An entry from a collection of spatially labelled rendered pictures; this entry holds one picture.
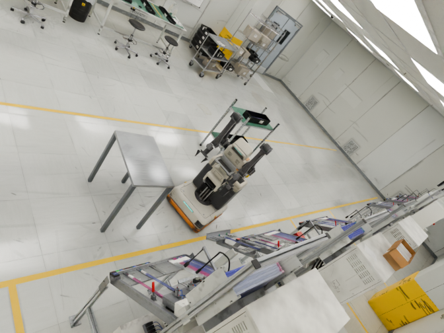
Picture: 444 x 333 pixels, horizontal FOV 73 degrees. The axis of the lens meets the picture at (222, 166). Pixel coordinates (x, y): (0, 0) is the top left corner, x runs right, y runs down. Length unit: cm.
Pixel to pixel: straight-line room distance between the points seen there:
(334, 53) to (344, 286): 1092
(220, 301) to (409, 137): 1047
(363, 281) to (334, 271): 22
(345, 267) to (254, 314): 145
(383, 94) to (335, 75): 191
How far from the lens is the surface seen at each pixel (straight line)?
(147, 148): 323
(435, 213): 729
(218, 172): 349
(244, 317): 147
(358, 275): 275
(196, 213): 379
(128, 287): 217
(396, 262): 293
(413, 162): 1145
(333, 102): 1241
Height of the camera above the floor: 270
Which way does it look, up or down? 30 degrees down
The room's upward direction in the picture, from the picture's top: 42 degrees clockwise
